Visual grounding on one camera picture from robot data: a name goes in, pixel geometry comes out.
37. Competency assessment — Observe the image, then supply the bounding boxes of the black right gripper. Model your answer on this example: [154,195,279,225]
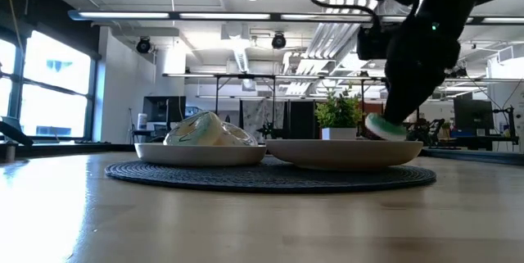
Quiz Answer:
[382,7,463,125]

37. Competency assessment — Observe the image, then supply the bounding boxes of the green frosted donut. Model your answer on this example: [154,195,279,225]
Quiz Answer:
[364,112,409,143]

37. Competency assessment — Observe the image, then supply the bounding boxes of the large white plate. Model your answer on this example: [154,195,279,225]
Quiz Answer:
[264,138,424,172]

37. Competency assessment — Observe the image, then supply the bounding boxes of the yellow donut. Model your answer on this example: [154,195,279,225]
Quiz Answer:
[163,110,224,147]

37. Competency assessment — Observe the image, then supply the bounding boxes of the black background robot arms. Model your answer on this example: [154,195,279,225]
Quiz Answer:
[404,117,451,142]

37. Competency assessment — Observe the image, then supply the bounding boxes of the black computer monitor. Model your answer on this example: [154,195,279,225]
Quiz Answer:
[453,98,495,131]
[142,95,187,124]

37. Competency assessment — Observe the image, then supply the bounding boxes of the long ceiling light bar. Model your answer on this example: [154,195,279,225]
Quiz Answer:
[67,8,524,25]

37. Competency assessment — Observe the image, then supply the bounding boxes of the green plant in white pot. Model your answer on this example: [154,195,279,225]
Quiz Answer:
[314,84,364,141]

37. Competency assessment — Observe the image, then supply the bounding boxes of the black ceiling spotlight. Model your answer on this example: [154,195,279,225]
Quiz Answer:
[136,36,152,54]
[271,32,287,50]

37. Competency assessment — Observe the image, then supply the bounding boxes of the black partition panel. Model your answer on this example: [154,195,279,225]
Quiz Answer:
[288,99,316,140]

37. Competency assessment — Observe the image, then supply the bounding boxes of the round dark woven placemat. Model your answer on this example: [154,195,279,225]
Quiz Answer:
[104,155,437,194]

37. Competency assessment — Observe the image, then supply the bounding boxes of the shallow white plate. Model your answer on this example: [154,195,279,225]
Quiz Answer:
[133,143,268,168]

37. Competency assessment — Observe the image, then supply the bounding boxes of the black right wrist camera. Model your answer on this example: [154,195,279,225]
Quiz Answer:
[355,25,390,61]

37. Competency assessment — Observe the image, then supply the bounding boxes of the large window dark frame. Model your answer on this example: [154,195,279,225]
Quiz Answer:
[0,29,102,141]

